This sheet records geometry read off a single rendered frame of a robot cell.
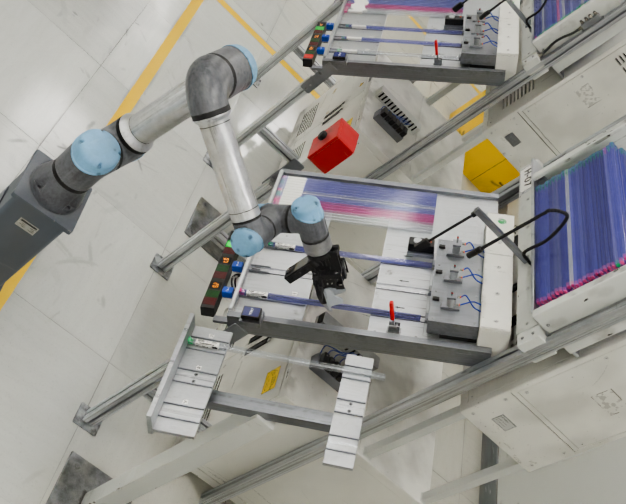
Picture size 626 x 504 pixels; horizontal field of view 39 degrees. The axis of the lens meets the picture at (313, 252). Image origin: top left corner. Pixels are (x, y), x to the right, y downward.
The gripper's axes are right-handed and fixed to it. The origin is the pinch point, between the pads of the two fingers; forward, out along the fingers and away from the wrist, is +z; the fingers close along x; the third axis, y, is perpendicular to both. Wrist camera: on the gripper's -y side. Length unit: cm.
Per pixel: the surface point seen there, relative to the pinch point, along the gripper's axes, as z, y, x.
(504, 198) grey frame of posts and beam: 12, 45, 60
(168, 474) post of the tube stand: 23, -43, -40
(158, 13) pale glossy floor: -14, -114, 191
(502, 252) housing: 4, 46, 23
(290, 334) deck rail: 1.0, -9.1, -10.0
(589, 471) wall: 168, 65, 71
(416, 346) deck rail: 7.2, 24.4, -9.9
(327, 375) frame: 33.8, -9.1, 5.1
